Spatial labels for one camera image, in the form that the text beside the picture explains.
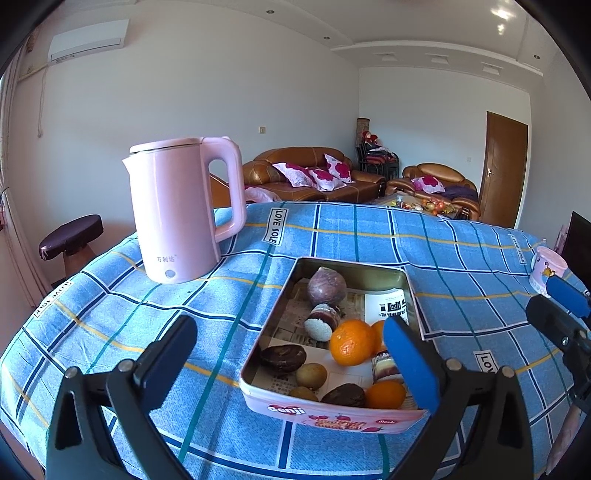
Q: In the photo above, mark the brown leather three-seat sofa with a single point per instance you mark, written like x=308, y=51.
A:
x=295, y=154

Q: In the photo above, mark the pink standing board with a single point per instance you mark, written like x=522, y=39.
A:
x=562, y=237

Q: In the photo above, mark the blue plaid tablecloth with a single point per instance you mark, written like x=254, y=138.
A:
x=115, y=323

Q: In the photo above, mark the purple blanket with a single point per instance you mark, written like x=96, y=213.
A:
x=461, y=191

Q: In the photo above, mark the pink electric kettle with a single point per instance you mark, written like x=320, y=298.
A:
x=171, y=217

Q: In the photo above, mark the wooden coffee table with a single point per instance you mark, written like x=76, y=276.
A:
x=383, y=204

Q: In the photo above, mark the brown leather armchair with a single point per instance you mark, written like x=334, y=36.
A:
x=434, y=170

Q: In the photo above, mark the dark padded stool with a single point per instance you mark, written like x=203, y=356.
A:
x=69, y=235

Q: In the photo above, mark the floral cloth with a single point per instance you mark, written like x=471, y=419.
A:
x=261, y=194

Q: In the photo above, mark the small orange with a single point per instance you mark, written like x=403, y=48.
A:
x=378, y=334
x=385, y=395

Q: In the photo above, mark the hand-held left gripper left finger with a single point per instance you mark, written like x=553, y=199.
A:
x=171, y=360

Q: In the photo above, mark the brown wooden door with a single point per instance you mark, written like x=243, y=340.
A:
x=503, y=170

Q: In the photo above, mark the large orange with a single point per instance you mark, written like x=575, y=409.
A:
x=351, y=344

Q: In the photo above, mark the tall floor vase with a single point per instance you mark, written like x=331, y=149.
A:
x=362, y=129

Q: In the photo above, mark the printed paper liner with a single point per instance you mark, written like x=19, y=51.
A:
x=390, y=302

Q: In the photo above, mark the pink metal tin box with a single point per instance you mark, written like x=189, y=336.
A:
x=323, y=417

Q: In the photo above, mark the pink cartoon bucket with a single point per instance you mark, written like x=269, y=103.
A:
x=545, y=267

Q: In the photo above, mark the person's right forearm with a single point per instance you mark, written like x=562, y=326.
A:
x=570, y=438

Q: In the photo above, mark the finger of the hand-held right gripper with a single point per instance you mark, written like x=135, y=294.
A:
x=549, y=316
x=568, y=293

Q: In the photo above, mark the brown kiwi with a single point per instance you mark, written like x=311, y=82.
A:
x=303, y=394
x=311, y=376

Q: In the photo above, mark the red plush toy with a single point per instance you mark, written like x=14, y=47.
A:
x=371, y=138

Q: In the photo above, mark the black flat television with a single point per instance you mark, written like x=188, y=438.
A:
x=579, y=240

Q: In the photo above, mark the white floral pillow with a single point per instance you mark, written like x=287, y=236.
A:
x=339, y=167
x=328, y=179
x=293, y=174
x=428, y=183

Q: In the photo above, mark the pile of assorted snacks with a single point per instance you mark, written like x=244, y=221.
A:
x=425, y=205

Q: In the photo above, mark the chocolate-coated round cake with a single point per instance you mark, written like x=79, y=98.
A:
x=281, y=357
x=344, y=396

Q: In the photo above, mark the light curtain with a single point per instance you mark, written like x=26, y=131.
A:
x=9, y=184

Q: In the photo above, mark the stacked black chairs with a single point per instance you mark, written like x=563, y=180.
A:
x=378, y=159

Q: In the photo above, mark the purple round fruit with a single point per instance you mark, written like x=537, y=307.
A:
x=325, y=286

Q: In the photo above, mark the brown leather recliner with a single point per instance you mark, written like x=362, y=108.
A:
x=221, y=191

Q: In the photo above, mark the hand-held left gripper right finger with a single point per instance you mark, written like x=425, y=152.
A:
x=411, y=364

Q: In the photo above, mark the white wall air conditioner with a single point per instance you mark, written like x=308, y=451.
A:
x=87, y=40

